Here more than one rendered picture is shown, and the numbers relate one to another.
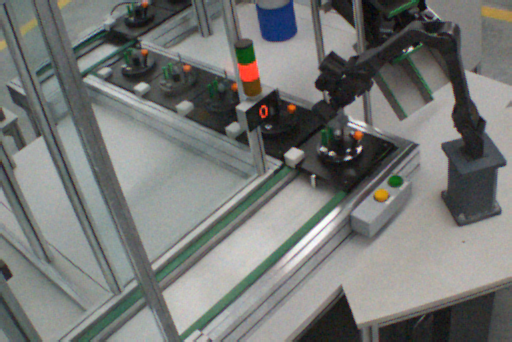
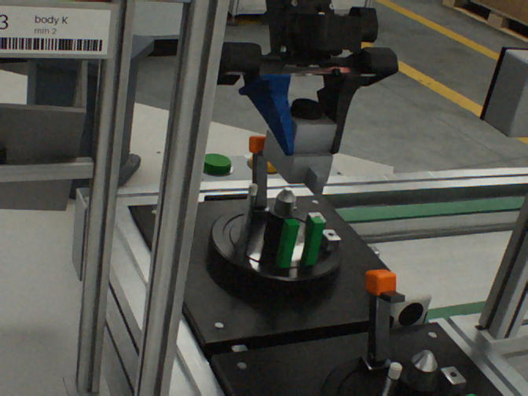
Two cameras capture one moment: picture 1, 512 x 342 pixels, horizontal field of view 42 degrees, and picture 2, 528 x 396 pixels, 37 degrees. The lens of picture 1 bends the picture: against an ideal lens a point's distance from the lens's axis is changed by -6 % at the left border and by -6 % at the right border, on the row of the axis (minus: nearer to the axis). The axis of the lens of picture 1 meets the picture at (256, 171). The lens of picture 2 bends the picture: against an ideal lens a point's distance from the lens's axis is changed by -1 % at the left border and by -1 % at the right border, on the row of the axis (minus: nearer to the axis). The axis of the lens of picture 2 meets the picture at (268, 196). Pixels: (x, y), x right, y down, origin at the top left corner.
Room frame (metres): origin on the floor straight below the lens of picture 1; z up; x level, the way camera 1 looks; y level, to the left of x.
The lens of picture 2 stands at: (2.34, -0.15, 1.41)
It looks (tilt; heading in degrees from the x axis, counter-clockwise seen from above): 28 degrees down; 190
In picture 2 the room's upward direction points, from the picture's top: 11 degrees clockwise
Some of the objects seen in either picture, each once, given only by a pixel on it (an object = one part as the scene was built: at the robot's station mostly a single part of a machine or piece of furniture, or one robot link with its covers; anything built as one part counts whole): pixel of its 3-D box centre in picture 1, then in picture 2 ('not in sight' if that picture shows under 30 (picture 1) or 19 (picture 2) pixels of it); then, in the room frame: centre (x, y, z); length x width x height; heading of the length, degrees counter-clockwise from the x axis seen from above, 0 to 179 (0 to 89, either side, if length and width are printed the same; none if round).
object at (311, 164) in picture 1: (340, 153); (272, 262); (1.64, -0.26, 0.96); 0.24 x 0.24 x 0.02; 39
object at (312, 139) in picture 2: (332, 113); (305, 141); (1.65, -0.25, 1.11); 0.08 x 0.04 x 0.07; 40
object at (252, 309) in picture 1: (323, 240); (400, 211); (1.35, -0.14, 0.91); 0.89 x 0.06 x 0.11; 129
